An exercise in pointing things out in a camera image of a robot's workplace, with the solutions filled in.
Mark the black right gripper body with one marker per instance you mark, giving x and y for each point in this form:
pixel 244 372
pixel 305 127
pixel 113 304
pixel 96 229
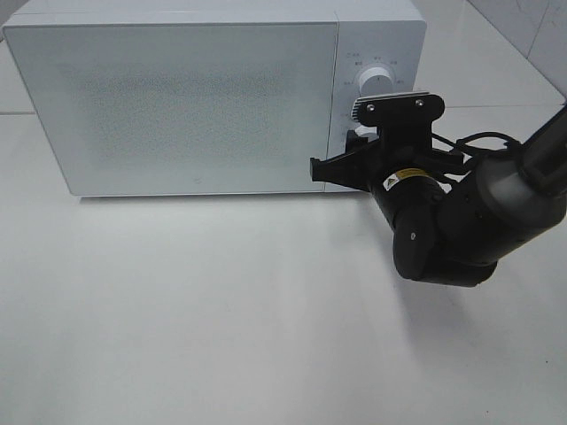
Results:
pixel 405 135

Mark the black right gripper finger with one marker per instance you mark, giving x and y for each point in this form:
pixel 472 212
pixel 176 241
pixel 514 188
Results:
pixel 354 142
pixel 358 170

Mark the white microwave knob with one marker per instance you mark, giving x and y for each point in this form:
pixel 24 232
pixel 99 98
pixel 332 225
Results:
pixel 375 80
pixel 363 131

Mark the white microwave door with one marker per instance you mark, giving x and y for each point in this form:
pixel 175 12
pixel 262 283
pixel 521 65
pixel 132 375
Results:
pixel 181 110

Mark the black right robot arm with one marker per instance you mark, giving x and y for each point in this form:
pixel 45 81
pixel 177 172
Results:
pixel 456 211

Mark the white microwave oven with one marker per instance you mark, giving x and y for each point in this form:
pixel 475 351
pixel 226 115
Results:
pixel 369 33

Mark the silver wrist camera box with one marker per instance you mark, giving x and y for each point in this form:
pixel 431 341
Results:
pixel 356 108

